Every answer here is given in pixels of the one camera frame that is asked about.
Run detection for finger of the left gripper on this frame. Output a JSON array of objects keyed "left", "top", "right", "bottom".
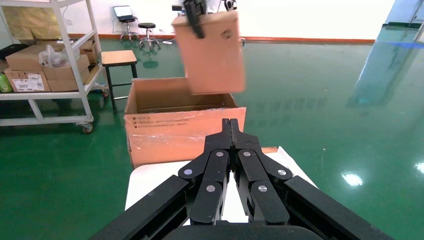
[{"left": 183, "top": 0, "right": 208, "bottom": 40}]

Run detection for green package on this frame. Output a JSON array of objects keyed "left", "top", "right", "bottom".
[{"left": 0, "top": 72, "right": 13, "bottom": 94}]

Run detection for cardboard box with shipping label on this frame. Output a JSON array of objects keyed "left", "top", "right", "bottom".
[{"left": 3, "top": 67, "right": 51, "bottom": 94}]

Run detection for black bag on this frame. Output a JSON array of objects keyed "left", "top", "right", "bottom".
[{"left": 0, "top": 43, "right": 30, "bottom": 61}]

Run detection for black swivel chair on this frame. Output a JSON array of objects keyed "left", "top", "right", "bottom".
[{"left": 118, "top": 16, "right": 141, "bottom": 42}]

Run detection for small cardboard box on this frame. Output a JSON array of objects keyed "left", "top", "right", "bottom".
[{"left": 171, "top": 10, "right": 247, "bottom": 95}]

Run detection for large open cardboard box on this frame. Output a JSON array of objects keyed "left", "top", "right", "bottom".
[{"left": 124, "top": 76, "right": 278, "bottom": 170}]

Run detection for white plastic bag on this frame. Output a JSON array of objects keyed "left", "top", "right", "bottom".
[{"left": 38, "top": 43, "right": 72, "bottom": 69}]

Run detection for plain stored cardboard box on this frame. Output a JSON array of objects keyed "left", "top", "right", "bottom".
[
  {"left": 47, "top": 67, "right": 91, "bottom": 93},
  {"left": 43, "top": 54, "right": 91, "bottom": 81},
  {"left": 36, "top": 39, "right": 100, "bottom": 65},
  {"left": 4, "top": 44, "right": 51, "bottom": 72}
]

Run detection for wooden stool with black legs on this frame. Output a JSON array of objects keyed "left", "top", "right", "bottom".
[{"left": 100, "top": 49, "right": 139, "bottom": 115}]

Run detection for white metal shelf cart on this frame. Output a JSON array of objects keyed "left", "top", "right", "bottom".
[{"left": 0, "top": 0, "right": 110, "bottom": 134}]

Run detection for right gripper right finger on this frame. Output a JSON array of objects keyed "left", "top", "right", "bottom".
[{"left": 230, "top": 118, "right": 293, "bottom": 225}]

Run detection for open laptop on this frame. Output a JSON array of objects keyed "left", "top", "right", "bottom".
[{"left": 113, "top": 5, "right": 137, "bottom": 20}]

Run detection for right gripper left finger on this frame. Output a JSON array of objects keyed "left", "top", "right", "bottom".
[{"left": 178, "top": 118, "right": 232, "bottom": 224}]

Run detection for black round swivel stool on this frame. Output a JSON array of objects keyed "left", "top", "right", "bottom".
[{"left": 137, "top": 22, "right": 162, "bottom": 51}]

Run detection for yellowish paper sheet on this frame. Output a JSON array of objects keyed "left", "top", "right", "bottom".
[{"left": 2, "top": 5, "right": 62, "bottom": 41}]

